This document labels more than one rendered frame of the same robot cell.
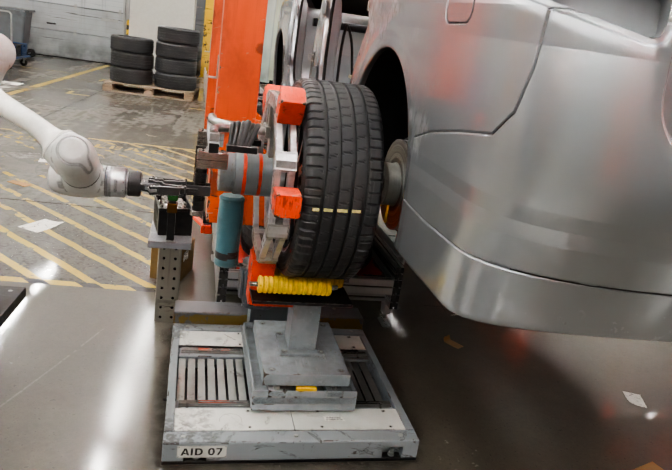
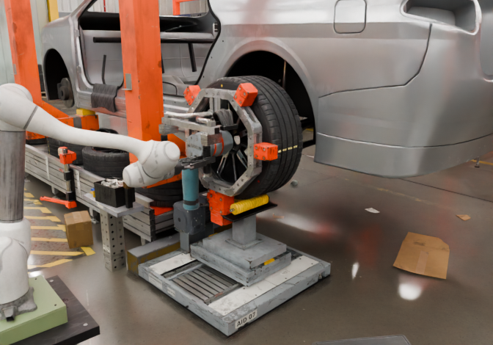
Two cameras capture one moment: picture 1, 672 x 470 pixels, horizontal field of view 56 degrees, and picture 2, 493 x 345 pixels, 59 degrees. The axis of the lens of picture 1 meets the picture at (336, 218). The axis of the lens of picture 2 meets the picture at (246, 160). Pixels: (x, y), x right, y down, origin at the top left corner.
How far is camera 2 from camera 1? 1.25 m
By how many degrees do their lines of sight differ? 29
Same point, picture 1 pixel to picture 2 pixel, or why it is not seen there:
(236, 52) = (147, 69)
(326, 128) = (269, 103)
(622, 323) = (459, 157)
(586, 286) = (452, 144)
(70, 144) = (171, 147)
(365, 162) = (293, 117)
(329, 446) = (298, 285)
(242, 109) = (155, 106)
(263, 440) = (271, 297)
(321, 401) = (276, 265)
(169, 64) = not seen: outside the picture
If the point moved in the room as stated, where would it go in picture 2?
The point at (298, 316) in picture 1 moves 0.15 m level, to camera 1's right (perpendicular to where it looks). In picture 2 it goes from (246, 222) to (268, 217)
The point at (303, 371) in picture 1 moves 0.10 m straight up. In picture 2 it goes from (265, 252) to (265, 235)
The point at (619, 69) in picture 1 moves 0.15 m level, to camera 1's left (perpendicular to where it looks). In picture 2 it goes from (464, 45) to (440, 45)
